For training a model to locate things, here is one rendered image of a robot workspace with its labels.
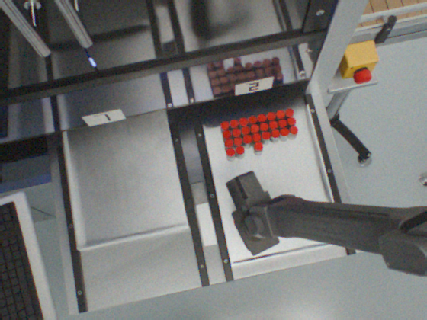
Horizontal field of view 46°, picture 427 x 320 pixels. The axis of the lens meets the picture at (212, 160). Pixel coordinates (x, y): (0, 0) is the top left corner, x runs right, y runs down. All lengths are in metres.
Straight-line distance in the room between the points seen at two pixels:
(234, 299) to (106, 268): 0.93
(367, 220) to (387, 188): 1.54
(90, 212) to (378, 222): 0.78
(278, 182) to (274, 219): 0.38
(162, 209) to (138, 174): 0.11
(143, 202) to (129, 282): 0.19
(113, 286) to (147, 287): 0.08
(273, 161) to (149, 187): 0.31
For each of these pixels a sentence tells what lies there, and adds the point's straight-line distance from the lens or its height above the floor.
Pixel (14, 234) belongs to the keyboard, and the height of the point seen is 0.82.
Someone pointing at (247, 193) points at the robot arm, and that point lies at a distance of 0.93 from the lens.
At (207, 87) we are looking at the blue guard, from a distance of 1.08.
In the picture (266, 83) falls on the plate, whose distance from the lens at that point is 1.14.
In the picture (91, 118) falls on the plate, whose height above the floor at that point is 1.03.
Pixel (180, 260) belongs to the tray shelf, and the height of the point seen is 0.88.
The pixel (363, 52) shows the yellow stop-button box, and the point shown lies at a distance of 1.19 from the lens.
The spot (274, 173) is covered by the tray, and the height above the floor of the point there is 0.88.
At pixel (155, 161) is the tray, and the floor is 0.88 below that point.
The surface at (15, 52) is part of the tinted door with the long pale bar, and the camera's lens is 0.88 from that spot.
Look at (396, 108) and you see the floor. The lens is 2.31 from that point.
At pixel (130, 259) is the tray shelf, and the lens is 1.21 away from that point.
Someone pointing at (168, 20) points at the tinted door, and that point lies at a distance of 0.84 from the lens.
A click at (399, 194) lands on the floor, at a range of 2.21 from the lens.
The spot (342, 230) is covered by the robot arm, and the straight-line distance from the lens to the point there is 0.71.
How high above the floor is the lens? 2.06
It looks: 75 degrees down
